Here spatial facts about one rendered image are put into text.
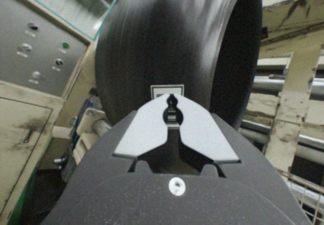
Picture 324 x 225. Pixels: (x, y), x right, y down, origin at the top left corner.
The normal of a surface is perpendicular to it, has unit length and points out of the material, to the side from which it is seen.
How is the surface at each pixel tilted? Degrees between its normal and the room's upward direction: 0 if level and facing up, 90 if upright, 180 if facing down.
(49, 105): 90
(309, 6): 180
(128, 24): 102
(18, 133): 90
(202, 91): 95
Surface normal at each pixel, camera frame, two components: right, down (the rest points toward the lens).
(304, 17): -0.37, 0.92
